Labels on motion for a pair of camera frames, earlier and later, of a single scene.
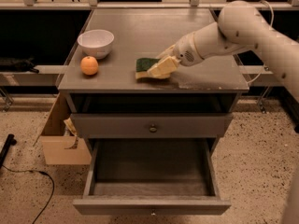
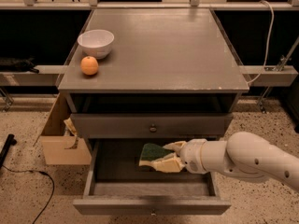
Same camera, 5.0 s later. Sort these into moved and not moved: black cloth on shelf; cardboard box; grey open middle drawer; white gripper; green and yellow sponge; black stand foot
Moved: green and yellow sponge; white gripper
Not moved: black cloth on shelf; cardboard box; grey open middle drawer; black stand foot
